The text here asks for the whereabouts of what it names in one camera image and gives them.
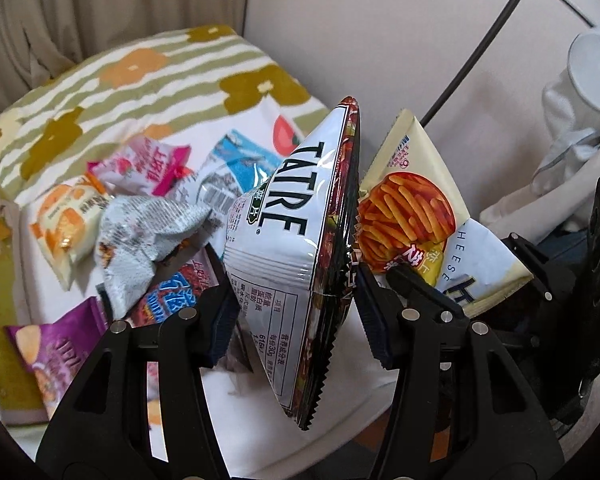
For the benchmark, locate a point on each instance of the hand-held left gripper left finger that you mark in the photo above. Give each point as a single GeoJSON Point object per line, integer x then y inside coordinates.
{"type": "Point", "coordinates": [220, 325]}

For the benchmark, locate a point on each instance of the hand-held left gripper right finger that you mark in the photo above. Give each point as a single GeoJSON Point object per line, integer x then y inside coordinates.
{"type": "Point", "coordinates": [376, 321]}

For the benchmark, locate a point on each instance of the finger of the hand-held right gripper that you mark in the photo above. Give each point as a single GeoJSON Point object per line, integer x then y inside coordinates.
{"type": "Point", "coordinates": [420, 285]}
{"type": "Point", "coordinates": [526, 260]}

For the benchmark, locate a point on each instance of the red blue snack packet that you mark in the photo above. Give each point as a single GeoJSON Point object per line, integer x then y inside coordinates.
{"type": "Point", "coordinates": [175, 290]}

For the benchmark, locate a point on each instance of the yellow stick snack bag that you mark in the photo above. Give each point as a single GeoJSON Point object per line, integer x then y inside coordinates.
{"type": "Point", "coordinates": [410, 210]}

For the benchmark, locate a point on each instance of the large white black chip bag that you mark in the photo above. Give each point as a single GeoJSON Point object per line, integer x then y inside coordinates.
{"type": "Point", "coordinates": [280, 240]}

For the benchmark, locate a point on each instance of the silver snack packet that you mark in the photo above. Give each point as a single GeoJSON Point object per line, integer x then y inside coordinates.
{"type": "Point", "coordinates": [135, 230]}

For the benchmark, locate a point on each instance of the light blue white snack packet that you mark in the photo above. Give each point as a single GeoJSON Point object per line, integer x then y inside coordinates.
{"type": "Point", "coordinates": [230, 170]}

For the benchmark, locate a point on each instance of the purple chip bag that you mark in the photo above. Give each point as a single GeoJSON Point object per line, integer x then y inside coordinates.
{"type": "Point", "coordinates": [45, 355]}

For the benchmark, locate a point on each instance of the cream orange cake packet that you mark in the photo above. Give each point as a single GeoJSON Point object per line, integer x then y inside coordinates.
{"type": "Point", "coordinates": [65, 220]}

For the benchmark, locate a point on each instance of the dark blue cloth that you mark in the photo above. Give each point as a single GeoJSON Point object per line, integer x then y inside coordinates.
{"type": "Point", "coordinates": [562, 247]}

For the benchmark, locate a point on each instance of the white persimmon print bedsheet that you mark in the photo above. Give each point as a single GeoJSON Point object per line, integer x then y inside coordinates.
{"type": "Point", "coordinates": [350, 390]}

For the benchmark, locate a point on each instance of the white garment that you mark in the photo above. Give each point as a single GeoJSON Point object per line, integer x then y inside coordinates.
{"type": "Point", "coordinates": [570, 160]}

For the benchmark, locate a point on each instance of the pink strawberry snack packet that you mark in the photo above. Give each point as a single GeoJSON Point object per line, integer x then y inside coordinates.
{"type": "Point", "coordinates": [140, 165]}

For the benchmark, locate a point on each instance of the white round disc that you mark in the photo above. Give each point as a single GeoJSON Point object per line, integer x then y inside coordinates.
{"type": "Point", "coordinates": [595, 70]}

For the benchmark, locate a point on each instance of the black metal stand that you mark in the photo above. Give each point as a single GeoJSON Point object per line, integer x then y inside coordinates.
{"type": "Point", "coordinates": [485, 45]}

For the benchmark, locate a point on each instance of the floral striped blanket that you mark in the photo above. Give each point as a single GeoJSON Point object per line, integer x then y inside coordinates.
{"type": "Point", "coordinates": [130, 85]}

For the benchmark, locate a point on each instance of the beige curtain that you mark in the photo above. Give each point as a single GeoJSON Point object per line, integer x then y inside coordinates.
{"type": "Point", "coordinates": [80, 5]}

